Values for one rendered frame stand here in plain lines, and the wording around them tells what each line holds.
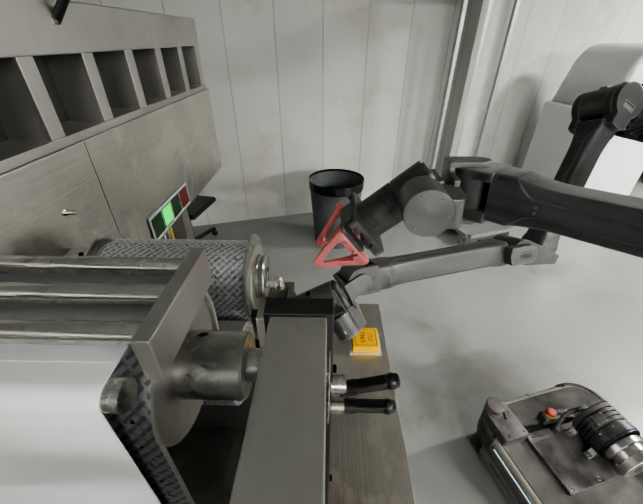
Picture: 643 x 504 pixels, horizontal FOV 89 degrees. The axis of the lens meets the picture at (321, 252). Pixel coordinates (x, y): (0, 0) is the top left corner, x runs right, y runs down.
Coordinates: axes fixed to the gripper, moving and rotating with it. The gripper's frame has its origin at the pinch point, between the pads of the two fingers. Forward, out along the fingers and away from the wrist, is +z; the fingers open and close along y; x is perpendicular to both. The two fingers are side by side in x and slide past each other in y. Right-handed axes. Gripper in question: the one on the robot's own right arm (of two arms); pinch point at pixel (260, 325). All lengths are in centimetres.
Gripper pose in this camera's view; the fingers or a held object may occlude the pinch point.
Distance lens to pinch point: 75.6
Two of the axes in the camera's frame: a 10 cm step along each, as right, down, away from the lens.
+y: 0.2, -5.5, 8.3
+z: -8.6, 4.1, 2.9
